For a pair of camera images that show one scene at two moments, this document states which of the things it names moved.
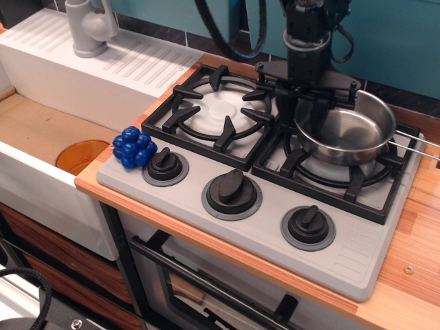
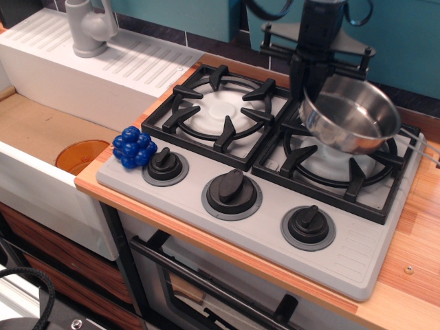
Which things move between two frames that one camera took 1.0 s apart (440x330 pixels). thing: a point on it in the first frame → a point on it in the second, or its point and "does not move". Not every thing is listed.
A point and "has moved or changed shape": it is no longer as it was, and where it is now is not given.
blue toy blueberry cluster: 133,148 does not move
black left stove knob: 166,168 does not move
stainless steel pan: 362,130 has moved or changed shape
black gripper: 322,84 → 331,40
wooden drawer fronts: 81,279 does not move
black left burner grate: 228,116 does not move
